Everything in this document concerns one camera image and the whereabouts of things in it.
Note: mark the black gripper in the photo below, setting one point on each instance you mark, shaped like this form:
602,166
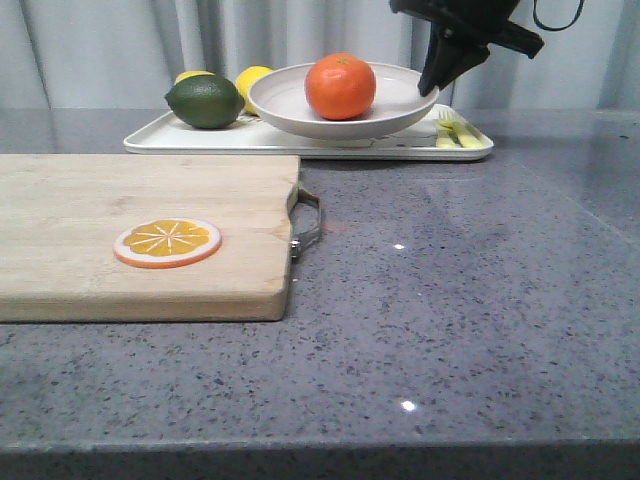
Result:
460,33

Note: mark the orange mandarin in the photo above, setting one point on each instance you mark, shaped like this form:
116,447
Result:
340,86

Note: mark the beige round plate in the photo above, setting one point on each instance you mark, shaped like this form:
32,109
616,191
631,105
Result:
279,99

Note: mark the white bear-print tray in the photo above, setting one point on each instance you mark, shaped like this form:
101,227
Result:
251,135

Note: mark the yellow plastic fork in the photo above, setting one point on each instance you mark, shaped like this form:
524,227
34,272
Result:
446,136

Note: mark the yellow plastic knife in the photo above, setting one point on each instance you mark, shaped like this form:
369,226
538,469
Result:
465,136

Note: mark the yellow lemon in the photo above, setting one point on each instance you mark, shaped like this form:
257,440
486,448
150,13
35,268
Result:
191,73
246,79

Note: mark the green lime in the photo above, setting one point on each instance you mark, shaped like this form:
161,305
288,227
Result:
205,102

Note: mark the orange slice coaster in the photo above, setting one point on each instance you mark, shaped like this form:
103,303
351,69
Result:
167,243

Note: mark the grey curtain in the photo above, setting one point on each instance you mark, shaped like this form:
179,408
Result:
126,54

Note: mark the wooden cutting board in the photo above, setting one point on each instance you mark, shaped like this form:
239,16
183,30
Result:
60,216

